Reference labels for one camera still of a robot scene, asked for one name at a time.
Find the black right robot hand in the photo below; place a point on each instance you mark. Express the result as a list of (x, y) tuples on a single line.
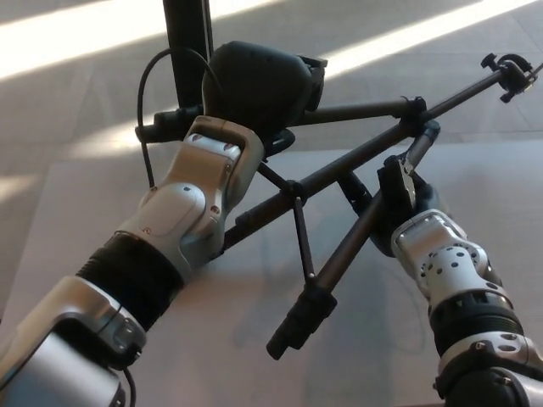
[(424, 195)]

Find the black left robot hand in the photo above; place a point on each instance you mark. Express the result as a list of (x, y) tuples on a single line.
[(254, 85)]

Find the black and brown camera tripod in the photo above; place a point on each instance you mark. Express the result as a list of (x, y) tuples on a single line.
[(339, 163)]

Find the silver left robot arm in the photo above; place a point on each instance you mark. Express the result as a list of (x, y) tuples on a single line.
[(169, 220)]

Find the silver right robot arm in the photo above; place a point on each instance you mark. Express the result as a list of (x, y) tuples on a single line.
[(458, 271)]

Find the black vertical post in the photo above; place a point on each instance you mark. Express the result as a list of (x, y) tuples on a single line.
[(186, 42)]

